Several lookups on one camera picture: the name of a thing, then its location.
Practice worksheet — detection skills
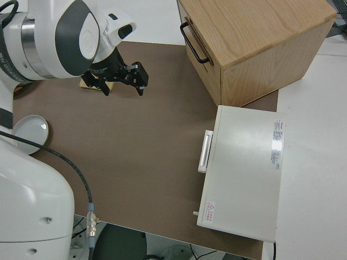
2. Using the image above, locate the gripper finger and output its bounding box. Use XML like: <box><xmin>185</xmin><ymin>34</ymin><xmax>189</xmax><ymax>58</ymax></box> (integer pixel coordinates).
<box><xmin>82</xmin><ymin>70</ymin><xmax>112</xmax><ymax>97</ymax></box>
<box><xmin>123</xmin><ymin>61</ymin><xmax>150</xmax><ymax>97</ymax></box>

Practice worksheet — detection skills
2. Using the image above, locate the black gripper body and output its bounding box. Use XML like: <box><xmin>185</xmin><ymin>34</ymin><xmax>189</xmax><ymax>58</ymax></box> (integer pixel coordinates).
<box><xmin>88</xmin><ymin>50</ymin><xmax>131</xmax><ymax>82</ymax></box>

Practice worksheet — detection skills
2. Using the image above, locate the gray plate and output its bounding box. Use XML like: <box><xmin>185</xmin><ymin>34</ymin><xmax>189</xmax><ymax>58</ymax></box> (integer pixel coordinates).
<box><xmin>13</xmin><ymin>114</ymin><xmax>51</xmax><ymax>155</ymax></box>

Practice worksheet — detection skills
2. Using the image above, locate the wooden mug rack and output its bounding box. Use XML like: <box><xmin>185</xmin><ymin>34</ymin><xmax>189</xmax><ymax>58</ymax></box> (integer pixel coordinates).
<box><xmin>79</xmin><ymin>77</ymin><xmax>114</xmax><ymax>93</ymax></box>

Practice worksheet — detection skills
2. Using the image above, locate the brown table mat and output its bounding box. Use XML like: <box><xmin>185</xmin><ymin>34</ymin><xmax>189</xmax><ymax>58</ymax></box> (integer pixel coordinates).
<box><xmin>12</xmin><ymin>42</ymin><xmax>280</xmax><ymax>260</ymax></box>

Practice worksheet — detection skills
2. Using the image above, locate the wicker basket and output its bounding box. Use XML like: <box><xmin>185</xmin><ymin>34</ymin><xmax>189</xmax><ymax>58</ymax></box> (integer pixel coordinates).
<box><xmin>13</xmin><ymin>82</ymin><xmax>35</xmax><ymax>94</ymax></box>

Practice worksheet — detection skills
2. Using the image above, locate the wooden cabinet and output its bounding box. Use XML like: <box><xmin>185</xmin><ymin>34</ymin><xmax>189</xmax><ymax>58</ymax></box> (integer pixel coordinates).
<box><xmin>177</xmin><ymin>0</ymin><xmax>338</xmax><ymax>108</ymax></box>

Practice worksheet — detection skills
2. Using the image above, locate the white toaster oven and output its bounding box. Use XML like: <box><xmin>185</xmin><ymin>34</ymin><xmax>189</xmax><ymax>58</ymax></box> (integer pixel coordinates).
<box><xmin>191</xmin><ymin>105</ymin><xmax>288</xmax><ymax>243</ymax></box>

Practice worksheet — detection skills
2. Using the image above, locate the red warning sticker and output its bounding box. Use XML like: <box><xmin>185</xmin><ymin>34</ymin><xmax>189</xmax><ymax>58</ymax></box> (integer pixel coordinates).
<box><xmin>204</xmin><ymin>200</ymin><xmax>216</xmax><ymax>221</ymax></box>

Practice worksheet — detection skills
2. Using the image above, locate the oven text label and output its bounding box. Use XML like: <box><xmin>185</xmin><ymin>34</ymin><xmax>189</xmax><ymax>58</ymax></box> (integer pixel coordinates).
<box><xmin>269</xmin><ymin>119</ymin><xmax>287</xmax><ymax>172</ymax></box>

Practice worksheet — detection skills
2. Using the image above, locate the black round floor base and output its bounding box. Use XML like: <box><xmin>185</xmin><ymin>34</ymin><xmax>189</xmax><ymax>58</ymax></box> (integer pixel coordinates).
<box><xmin>94</xmin><ymin>224</ymin><xmax>149</xmax><ymax>260</ymax></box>

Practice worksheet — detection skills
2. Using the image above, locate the gray round floor base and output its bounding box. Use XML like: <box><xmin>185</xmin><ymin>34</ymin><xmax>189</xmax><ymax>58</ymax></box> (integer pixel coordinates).
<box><xmin>146</xmin><ymin>242</ymin><xmax>196</xmax><ymax>260</ymax></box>

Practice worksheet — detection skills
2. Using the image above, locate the dark background equipment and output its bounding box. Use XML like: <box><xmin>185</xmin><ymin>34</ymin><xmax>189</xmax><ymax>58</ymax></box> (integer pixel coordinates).
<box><xmin>329</xmin><ymin>0</ymin><xmax>347</xmax><ymax>37</ymax></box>

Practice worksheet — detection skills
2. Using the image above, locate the black cabinet handle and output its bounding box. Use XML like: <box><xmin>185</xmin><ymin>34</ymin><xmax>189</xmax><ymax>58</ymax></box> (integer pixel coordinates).
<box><xmin>179</xmin><ymin>21</ymin><xmax>211</xmax><ymax>64</ymax></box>

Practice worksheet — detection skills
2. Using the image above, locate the white oven door handle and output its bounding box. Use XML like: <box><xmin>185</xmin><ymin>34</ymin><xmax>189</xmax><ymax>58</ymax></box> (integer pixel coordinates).
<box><xmin>197</xmin><ymin>129</ymin><xmax>215</xmax><ymax>174</ymax></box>

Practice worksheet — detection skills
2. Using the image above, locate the thin black floor cable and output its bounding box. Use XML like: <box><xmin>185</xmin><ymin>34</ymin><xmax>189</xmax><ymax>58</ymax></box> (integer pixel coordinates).
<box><xmin>71</xmin><ymin>215</ymin><xmax>88</xmax><ymax>248</ymax></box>

